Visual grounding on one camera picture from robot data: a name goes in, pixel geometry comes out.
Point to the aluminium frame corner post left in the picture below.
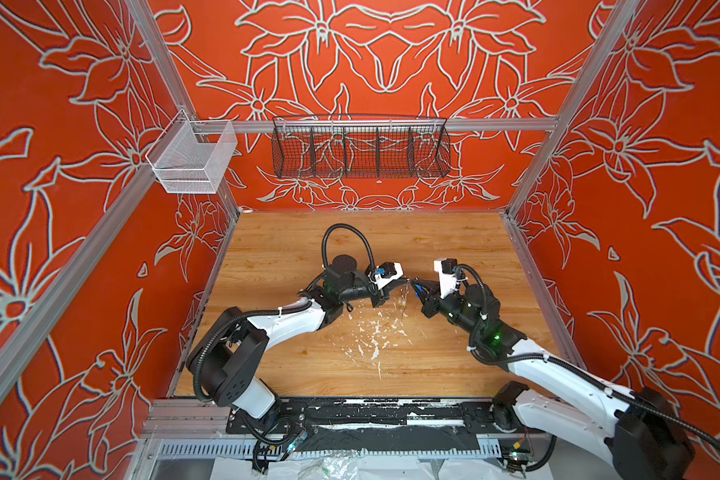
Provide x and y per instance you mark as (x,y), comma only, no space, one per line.
(147,26)

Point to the aluminium frame corner post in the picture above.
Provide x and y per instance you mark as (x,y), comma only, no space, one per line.
(147,26)
(602,47)

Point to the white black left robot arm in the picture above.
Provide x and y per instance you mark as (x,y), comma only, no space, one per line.
(224,362)

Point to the clear acrylic basket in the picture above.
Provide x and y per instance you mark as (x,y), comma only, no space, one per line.
(192,156)

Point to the aluminium horizontal back rail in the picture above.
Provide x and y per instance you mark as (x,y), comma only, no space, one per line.
(390,126)

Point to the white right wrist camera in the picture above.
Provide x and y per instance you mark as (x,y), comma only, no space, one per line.
(448,281)

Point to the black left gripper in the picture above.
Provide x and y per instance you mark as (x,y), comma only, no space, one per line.
(377,298)

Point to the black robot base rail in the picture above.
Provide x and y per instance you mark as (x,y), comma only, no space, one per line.
(184,436)

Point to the black wire mesh basket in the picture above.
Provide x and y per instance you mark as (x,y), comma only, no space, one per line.
(360,152)

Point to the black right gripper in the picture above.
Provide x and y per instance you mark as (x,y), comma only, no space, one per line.
(431,303)

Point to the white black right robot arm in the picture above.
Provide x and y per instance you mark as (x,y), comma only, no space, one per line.
(635,432)

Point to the aluminium frame corner post right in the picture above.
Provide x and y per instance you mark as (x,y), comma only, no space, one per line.
(602,47)

